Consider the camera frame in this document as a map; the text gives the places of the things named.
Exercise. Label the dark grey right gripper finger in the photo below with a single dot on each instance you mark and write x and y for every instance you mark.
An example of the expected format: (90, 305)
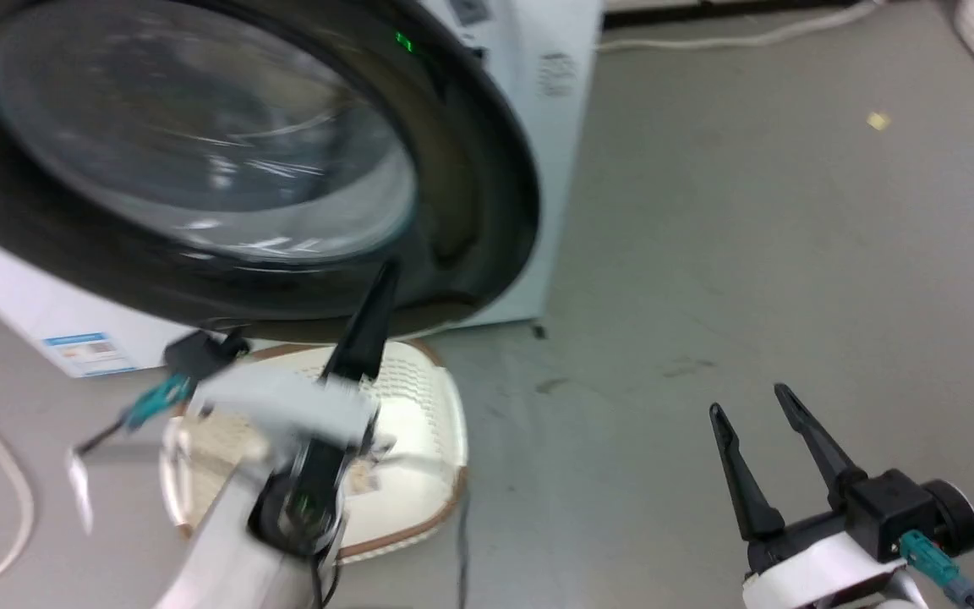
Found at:
(821, 452)
(745, 482)

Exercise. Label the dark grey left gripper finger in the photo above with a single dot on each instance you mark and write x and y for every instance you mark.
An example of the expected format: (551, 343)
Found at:
(364, 334)

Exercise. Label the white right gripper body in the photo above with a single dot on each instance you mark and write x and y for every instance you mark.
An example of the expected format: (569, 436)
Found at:
(808, 571)

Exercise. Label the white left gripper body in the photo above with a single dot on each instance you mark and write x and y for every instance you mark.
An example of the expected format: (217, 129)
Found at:
(284, 402)

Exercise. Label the black round glass washer door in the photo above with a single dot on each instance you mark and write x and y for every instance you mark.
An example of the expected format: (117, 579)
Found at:
(478, 178)

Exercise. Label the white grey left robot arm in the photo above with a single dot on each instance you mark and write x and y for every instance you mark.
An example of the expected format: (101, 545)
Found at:
(229, 550)

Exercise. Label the white washing machine body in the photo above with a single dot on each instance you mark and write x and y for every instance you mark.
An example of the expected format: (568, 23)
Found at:
(556, 144)

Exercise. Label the white laundry basket brown rim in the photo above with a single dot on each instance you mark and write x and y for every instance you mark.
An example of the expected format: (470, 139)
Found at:
(419, 423)

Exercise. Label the small black floor bit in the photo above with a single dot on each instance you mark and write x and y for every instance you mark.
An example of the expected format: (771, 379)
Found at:
(539, 332)

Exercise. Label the blue white energy label sticker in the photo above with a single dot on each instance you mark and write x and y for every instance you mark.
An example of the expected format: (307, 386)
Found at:
(90, 353)

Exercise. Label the small yellow paper scrap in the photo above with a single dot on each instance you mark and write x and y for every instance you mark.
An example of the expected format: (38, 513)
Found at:
(878, 121)

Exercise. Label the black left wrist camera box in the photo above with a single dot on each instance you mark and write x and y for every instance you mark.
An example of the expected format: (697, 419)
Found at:
(199, 353)

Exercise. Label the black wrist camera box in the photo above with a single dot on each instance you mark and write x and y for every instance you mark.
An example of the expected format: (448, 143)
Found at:
(199, 353)
(905, 512)

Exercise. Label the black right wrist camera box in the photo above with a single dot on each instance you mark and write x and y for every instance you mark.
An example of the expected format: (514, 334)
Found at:
(905, 512)

